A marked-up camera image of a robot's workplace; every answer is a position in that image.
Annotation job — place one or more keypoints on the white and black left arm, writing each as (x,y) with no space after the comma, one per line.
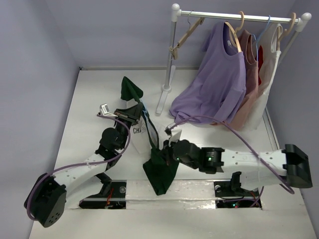
(48,197)

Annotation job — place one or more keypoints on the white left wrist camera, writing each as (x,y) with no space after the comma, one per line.
(105,113)

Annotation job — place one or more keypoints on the red garment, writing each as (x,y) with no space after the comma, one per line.
(260,63)

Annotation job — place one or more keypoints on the white and green t shirt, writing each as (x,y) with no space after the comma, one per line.
(159,169)

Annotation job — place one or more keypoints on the pink t shirt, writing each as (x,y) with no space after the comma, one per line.
(249,82)

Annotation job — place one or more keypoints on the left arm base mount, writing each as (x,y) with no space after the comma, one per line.
(111,196)

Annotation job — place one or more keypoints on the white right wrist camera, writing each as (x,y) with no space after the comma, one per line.
(174,133)

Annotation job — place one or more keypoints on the white tank top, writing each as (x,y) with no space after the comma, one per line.
(271,55)

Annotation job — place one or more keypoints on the empty wooden clip hanger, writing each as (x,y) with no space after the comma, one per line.
(173,48)

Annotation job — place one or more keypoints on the blue hanger under pink shirt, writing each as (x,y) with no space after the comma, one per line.
(258,38)

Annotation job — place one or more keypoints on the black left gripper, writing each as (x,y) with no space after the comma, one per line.
(130,115)

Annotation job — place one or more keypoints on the light blue wire hanger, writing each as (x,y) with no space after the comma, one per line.
(152,132)

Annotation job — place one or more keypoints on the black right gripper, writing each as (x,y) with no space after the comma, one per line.
(167,147)

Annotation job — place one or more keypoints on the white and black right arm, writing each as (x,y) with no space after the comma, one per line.
(248,172)

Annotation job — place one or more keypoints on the wooden hanger under purple shirt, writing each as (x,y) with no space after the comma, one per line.
(233,31)

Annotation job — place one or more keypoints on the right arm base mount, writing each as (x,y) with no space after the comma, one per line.
(230,194)

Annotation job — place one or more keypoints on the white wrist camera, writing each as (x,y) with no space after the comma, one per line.
(174,133)
(105,113)

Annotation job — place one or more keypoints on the purple t shirt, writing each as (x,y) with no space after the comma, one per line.
(189,104)

